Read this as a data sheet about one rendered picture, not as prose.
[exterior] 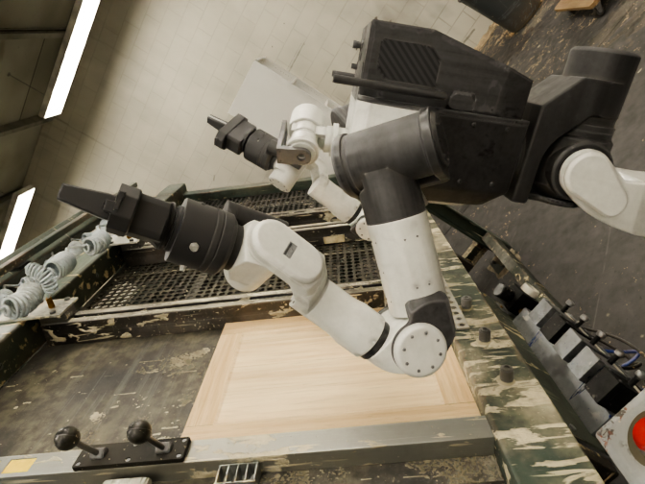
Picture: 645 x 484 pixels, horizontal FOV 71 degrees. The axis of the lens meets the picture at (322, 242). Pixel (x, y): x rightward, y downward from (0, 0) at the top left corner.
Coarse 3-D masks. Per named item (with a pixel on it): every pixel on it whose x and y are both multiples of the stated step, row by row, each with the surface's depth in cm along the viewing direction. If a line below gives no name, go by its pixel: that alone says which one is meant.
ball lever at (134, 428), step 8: (136, 424) 71; (144, 424) 72; (128, 432) 71; (136, 432) 71; (144, 432) 71; (136, 440) 71; (144, 440) 71; (152, 440) 75; (160, 448) 79; (168, 448) 80
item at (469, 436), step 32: (480, 416) 80; (192, 448) 81; (224, 448) 80; (256, 448) 79; (288, 448) 78; (320, 448) 77; (352, 448) 77; (384, 448) 77; (416, 448) 76; (448, 448) 76; (480, 448) 76; (0, 480) 81; (32, 480) 80; (64, 480) 80; (96, 480) 80; (160, 480) 80
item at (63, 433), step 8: (64, 432) 72; (72, 432) 72; (56, 440) 72; (64, 440) 71; (72, 440) 72; (64, 448) 72; (88, 448) 78; (96, 448) 81; (104, 448) 81; (96, 456) 80; (104, 456) 80
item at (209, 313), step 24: (24, 264) 124; (48, 288) 123; (360, 288) 122; (48, 312) 124; (72, 312) 128; (96, 312) 128; (120, 312) 128; (144, 312) 125; (168, 312) 124; (192, 312) 124; (216, 312) 123; (240, 312) 123; (264, 312) 123; (288, 312) 123; (48, 336) 127; (72, 336) 127; (96, 336) 127; (120, 336) 127
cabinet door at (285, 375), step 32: (256, 320) 124; (288, 320) 122; (224, 352) 111; (256, 352) 110; (288, 352) 109; (320, 352) 107; (448, 352) 101; (224, 384) 100; (256, 384) 99; (288, 384) 98; (320, 384) 97; (352, 384) 95; (384, 384) 94; (416, 384) 93; (448, 384) 91; (192, 416) 92; (224, 416) 91; (256, 416) 90; (288, 416) 89; (320, 416) 88; (352, 416) 86; (384, 416) 85; (416, 416) 84; (448, 416) 83
